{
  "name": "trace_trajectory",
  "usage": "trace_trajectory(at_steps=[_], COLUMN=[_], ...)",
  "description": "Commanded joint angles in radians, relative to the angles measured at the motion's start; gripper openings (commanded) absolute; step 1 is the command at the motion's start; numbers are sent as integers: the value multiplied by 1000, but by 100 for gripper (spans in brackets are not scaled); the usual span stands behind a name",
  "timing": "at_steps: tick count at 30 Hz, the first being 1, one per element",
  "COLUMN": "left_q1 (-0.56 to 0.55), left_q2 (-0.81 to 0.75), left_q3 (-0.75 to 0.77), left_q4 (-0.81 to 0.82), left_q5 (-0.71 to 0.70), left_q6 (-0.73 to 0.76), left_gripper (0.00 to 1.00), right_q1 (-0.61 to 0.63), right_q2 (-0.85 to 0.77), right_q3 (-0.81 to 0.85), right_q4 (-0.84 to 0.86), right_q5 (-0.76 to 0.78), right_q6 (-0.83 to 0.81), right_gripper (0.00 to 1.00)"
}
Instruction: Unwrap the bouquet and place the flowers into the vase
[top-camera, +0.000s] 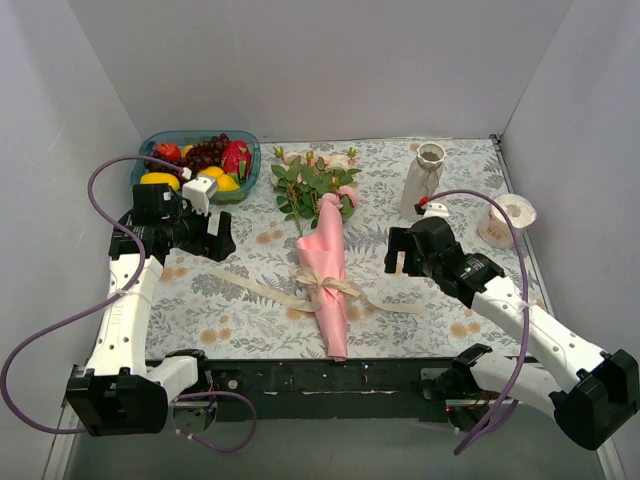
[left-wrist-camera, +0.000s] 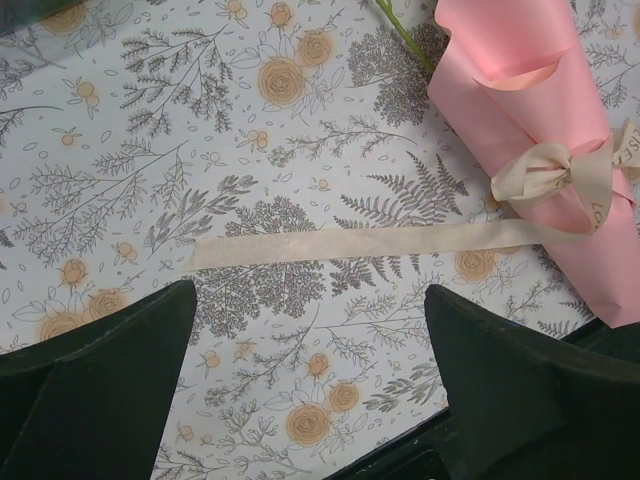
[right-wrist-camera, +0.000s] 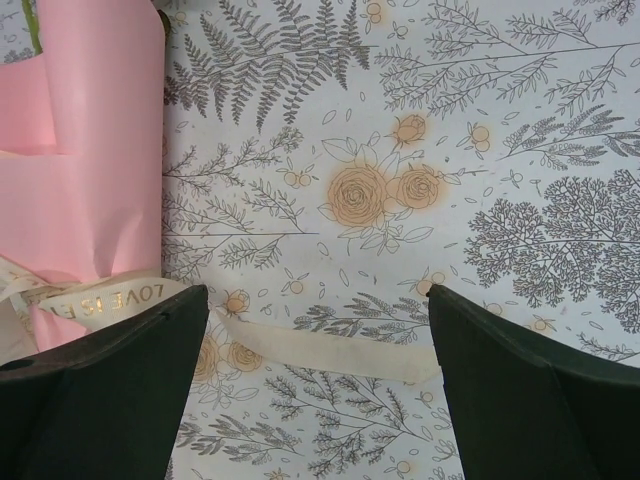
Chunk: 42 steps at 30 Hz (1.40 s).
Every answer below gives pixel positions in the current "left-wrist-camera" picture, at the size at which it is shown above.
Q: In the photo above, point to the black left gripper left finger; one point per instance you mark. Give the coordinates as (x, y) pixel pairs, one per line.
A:
(92, 403)

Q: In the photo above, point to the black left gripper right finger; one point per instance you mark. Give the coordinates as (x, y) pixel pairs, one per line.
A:
(528, 406)

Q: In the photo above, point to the beige printed ribbon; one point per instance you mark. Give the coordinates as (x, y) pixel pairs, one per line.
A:
(537, 175)

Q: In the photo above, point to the pink wrapping paper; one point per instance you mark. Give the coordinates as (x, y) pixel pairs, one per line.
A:
(514, 76)

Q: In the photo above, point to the pink rose flower stem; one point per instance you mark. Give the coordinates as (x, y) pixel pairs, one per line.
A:
(387, 9)

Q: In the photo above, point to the floral patterned table mat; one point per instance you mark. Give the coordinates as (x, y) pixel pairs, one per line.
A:
(131, 130)

